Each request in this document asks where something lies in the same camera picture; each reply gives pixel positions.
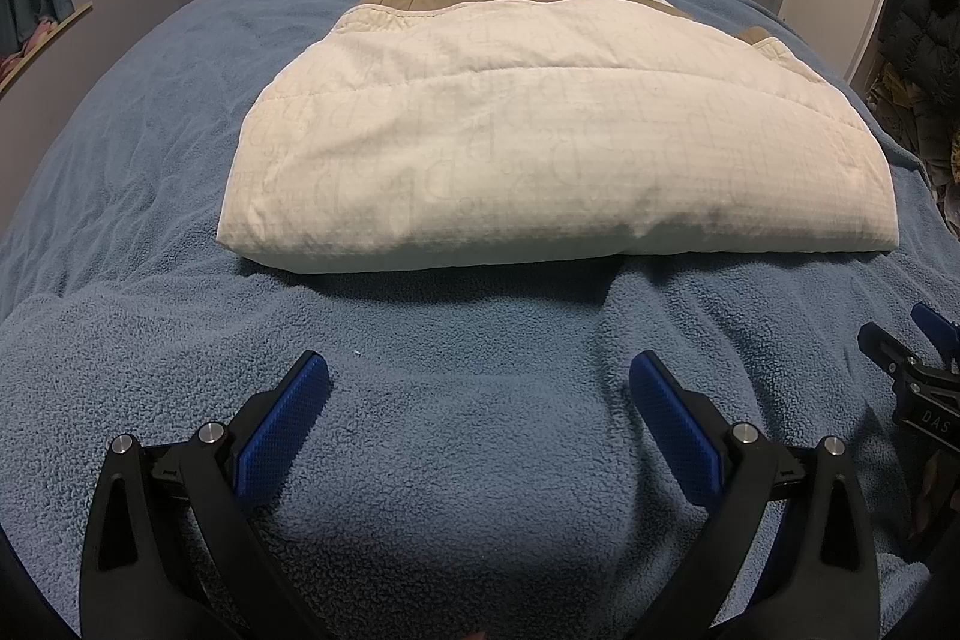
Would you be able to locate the wooden wall shelf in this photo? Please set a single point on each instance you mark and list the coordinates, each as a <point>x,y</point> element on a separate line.
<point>52,36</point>

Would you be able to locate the cream hooded puffer jacket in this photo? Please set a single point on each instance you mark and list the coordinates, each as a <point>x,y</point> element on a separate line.
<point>525,160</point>

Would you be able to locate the blue fleece blanket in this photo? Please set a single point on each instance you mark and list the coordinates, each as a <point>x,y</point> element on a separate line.
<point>480,460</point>

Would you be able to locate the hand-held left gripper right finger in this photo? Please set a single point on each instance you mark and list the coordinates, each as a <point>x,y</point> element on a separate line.
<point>675,426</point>

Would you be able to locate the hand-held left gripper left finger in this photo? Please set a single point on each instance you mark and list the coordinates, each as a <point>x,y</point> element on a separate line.
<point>285,422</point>

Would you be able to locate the pile of patterned clothes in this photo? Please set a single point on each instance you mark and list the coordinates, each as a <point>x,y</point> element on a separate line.
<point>922,123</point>

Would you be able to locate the dark puffer coat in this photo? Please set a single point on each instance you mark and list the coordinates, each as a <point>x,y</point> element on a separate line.
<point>926,25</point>

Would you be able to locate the pink soft toys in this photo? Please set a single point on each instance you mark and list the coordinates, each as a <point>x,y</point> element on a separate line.
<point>22,48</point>

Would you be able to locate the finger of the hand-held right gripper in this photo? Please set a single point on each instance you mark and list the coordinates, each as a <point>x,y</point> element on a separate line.
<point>937,325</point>
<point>885,344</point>

